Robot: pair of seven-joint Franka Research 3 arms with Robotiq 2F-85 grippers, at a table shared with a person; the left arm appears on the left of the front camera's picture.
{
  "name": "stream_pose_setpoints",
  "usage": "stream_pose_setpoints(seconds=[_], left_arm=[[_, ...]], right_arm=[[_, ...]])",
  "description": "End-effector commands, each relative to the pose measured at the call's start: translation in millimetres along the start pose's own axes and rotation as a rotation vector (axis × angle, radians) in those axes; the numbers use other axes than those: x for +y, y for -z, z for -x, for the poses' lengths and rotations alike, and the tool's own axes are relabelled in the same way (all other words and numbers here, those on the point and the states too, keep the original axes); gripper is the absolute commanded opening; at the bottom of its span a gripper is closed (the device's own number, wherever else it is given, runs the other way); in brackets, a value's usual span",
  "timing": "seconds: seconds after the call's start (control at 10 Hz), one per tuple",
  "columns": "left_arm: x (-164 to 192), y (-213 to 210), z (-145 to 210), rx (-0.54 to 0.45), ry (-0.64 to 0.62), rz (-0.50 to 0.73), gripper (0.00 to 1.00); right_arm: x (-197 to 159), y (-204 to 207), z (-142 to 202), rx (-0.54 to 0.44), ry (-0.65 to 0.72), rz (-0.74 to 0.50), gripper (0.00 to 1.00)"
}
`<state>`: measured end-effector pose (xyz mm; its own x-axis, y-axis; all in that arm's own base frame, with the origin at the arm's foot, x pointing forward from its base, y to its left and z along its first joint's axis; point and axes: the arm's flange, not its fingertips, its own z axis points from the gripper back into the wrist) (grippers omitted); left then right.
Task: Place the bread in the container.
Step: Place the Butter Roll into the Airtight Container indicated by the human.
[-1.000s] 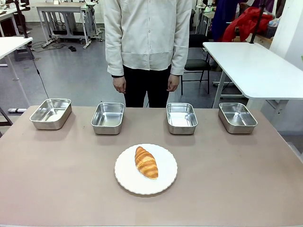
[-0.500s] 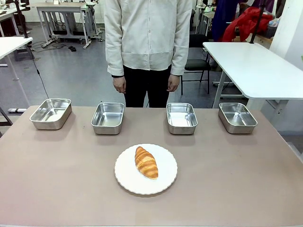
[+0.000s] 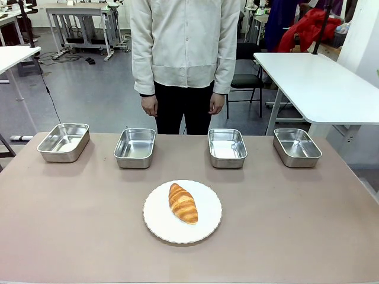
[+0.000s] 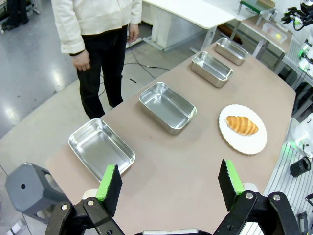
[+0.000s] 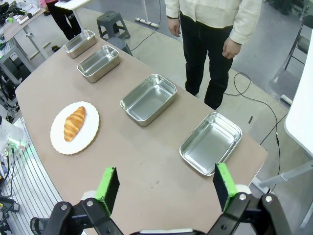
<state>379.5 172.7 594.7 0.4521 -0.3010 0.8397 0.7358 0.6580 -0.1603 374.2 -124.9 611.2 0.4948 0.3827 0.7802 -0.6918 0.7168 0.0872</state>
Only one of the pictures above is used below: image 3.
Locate person's right hand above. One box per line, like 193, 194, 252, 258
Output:
140, 95, 159, 118

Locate person's left hand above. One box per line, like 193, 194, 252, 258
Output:
208, 92, 224, 115

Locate person's right forearm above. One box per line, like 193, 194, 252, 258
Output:
129, 17, 156, 96

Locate grey workbench with frame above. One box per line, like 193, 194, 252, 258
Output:
44, 2, 119, 62

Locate black hanging cable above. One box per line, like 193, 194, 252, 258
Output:
34, 56, 63, 124

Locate white side table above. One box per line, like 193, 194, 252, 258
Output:
253, 51, 379, 140

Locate red jacket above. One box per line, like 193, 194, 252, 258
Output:
277, 8, 342, 53

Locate person's cream shirt torso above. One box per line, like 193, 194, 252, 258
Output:
129, 0, 241, 95

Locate white scalloped plate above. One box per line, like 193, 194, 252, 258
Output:
143, 179, 223, 245

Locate person's left forearm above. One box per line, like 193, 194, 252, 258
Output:
212, 17, 241, 95

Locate black camera pole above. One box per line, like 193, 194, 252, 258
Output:
312, 0, 333, 56

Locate white desk with black pole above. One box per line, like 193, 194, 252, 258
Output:
0, 46, 42, 141

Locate golden brown croissant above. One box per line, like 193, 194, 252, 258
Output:
168, 182, 199, 225

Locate steel rectangular container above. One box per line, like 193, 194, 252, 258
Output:
207, 128, 248, 169
36, 122, 91, 163
272, 127, 323, 169
113, 127, 157, 169

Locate black folding chair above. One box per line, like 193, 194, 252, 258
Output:
226, 42, 265, 120

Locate person's black trousers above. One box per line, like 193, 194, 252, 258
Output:
153, 79, 215, 135

